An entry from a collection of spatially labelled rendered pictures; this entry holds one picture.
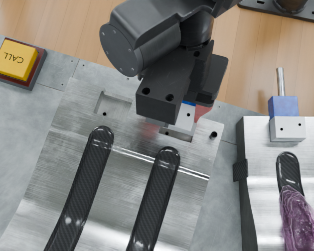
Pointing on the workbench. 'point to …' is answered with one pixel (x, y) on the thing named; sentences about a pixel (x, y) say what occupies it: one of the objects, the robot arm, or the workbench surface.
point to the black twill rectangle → (240, 170)
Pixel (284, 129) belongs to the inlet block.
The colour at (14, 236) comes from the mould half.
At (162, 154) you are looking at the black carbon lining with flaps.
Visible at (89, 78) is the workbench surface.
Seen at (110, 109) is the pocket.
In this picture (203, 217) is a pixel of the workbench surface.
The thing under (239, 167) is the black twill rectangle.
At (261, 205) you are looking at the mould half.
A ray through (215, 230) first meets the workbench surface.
